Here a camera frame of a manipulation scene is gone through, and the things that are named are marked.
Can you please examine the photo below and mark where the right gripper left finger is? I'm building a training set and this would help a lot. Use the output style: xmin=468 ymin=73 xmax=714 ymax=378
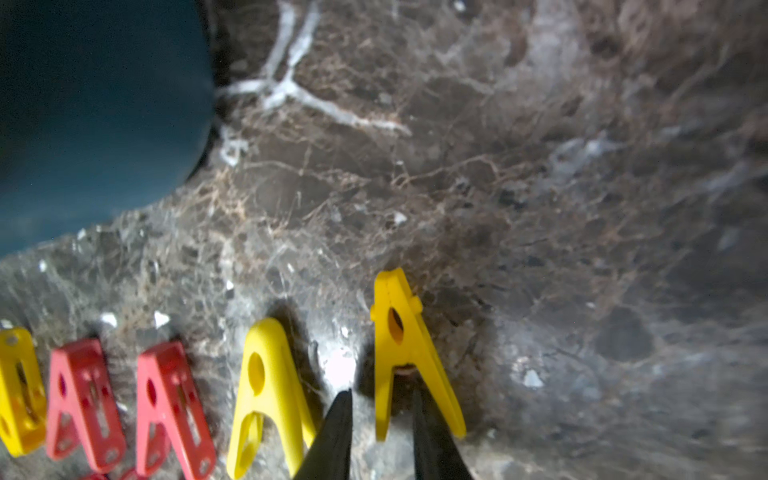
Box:
xmin=293 ymin=389 xmax=353 ymax=480

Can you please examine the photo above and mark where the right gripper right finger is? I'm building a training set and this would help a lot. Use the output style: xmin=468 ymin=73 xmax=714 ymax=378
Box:
xmin=412 ymin=389 xmax=473 ymax=480

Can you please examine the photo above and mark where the red clothespin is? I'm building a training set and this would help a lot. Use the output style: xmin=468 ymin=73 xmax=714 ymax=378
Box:
xmin=46 ymin=338 xmax=126 ymax=474
xmin=136 ymin=341 xmax=217 ymax=479

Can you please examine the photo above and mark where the teal storage box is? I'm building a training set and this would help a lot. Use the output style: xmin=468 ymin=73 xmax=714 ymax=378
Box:
xmin=1 ymin=1 xmax=214 ymax=255

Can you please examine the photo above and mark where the yellow clothespin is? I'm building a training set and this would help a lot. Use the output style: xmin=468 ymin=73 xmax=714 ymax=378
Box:
xmin=226 ymin=318 xmax=317 ymax=479
xmin=1 ymin=328 xmax=47 ymax=457
xmin=370 ymin=268 xmax=467 ymax=441

